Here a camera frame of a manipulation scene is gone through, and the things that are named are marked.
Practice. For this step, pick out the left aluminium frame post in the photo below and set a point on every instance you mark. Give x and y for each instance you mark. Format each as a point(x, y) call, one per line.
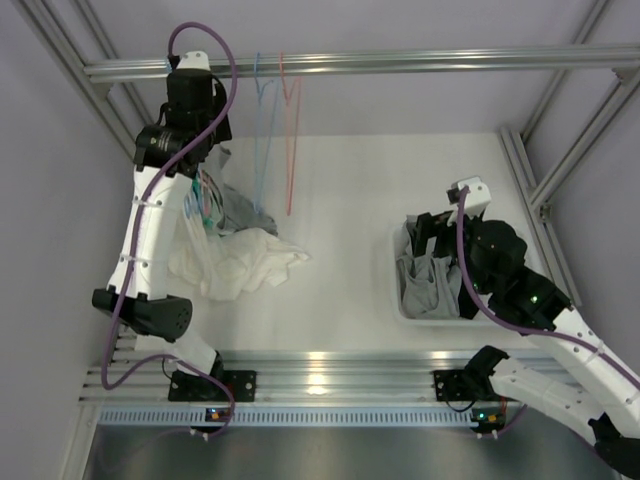
point(75, 38)

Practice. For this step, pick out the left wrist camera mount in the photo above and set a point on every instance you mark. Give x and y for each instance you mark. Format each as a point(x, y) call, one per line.
point(192, 60)

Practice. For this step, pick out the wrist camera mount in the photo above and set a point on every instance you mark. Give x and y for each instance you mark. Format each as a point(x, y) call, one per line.
point(478, 198)
point(192, 60)

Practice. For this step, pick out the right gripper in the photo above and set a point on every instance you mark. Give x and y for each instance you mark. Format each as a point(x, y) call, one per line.
point(436, 226)

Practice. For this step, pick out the black tank top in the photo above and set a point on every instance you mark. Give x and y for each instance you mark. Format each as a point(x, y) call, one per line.
point(464, 305)

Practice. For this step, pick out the aluminium hanging rail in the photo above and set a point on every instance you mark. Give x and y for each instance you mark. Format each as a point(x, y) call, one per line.
point(525, 58)

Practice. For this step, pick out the white garment pile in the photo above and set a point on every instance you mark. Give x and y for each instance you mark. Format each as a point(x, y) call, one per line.
point(222, 267)

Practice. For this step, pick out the light blue wire hanger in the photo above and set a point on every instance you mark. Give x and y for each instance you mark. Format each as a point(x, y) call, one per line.
point(268, 99)

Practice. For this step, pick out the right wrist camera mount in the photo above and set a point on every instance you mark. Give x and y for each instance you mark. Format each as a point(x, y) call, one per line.
point(478, 198)

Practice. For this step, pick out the pink wire hanger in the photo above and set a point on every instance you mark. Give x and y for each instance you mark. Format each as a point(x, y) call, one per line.
point(292, 98)

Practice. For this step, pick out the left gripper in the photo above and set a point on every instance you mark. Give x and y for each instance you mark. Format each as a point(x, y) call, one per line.
point(221, 132)

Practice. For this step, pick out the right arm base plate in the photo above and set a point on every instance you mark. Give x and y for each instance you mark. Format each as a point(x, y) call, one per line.
point(457, 385)

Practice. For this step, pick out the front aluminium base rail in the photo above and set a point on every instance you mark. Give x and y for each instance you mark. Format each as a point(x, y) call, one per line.
point(313, 378)

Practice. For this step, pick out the aluminium frame post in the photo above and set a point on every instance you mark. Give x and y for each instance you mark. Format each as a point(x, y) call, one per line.
point(575, 167)
point(75, 38)

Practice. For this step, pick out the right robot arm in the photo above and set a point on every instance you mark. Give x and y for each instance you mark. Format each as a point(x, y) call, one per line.
point(604, 409)

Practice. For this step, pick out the right aluminium frame post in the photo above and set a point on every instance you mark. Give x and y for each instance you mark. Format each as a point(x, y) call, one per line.
point(575, 167)

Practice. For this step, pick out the bundle of coloured hangers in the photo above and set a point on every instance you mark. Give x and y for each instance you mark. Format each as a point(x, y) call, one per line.
point(204, 201)

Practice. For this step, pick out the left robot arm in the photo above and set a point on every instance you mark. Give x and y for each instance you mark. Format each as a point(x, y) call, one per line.
point(167, 156)

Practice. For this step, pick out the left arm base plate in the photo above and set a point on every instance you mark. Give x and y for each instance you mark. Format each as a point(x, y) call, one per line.
point(190, 388)

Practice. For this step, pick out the grey garment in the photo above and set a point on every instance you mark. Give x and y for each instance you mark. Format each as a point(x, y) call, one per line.
point(416, 269)

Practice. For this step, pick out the perforated cable duct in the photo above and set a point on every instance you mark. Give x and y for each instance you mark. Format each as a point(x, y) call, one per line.
point(256, 416)

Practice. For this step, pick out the white plastic basket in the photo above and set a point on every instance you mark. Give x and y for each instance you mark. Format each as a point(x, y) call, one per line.
point(400, 300)

